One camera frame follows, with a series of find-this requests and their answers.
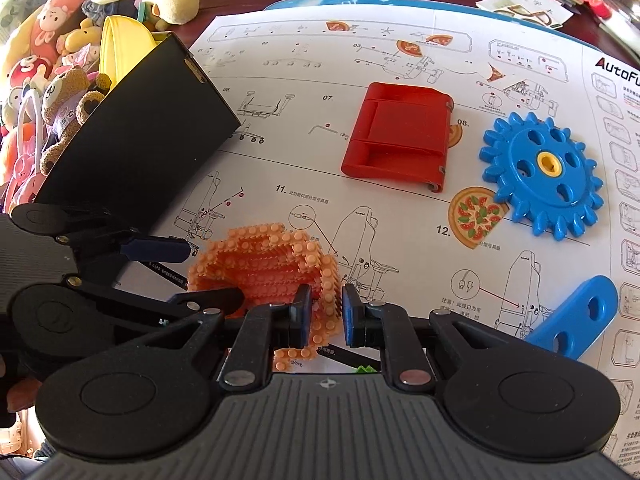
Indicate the red plastic block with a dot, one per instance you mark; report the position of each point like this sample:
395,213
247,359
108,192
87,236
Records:
395,135

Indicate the brown bear plush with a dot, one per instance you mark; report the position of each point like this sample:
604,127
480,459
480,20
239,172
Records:
67,105

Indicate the yellow plastic bowl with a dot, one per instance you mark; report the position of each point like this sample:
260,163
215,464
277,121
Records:
122,42

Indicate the blue plastic gear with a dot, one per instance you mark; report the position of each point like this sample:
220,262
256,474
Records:
510,145

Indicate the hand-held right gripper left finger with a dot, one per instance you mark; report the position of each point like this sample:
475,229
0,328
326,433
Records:
304,325

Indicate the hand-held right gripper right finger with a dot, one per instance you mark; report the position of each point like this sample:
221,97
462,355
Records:
351,325

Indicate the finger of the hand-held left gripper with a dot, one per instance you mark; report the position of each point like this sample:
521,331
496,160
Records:
155,251
210,300

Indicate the white instruction sheet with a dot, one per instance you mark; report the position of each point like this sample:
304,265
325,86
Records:
300,125

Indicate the black box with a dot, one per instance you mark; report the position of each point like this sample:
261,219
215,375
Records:
140,135

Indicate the blue plastic bar with holes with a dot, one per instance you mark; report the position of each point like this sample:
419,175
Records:
565,327

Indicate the small yellow bear plush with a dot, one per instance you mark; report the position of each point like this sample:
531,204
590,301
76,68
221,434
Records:
80,37

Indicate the pink bunny print pillow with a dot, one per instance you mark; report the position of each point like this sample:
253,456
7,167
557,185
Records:
55,15

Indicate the white printed card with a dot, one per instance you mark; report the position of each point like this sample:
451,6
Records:
525,5

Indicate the orange bristle block toy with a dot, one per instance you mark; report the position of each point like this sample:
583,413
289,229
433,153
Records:
260,260

